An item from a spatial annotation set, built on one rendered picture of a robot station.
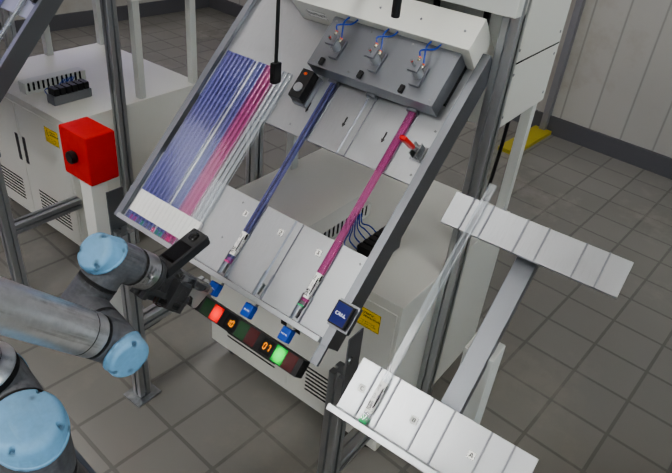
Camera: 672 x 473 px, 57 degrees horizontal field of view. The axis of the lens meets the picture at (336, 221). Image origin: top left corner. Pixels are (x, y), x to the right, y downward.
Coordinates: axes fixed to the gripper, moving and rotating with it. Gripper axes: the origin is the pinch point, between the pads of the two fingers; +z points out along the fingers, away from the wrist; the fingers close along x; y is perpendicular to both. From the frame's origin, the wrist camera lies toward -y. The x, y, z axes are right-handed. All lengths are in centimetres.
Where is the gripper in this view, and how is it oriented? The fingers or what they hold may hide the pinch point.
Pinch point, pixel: (209, 286)
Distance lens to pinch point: 141.9
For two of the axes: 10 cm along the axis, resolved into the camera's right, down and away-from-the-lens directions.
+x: 7.9, 3.9, -4.8
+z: 3.6, 3.2, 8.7
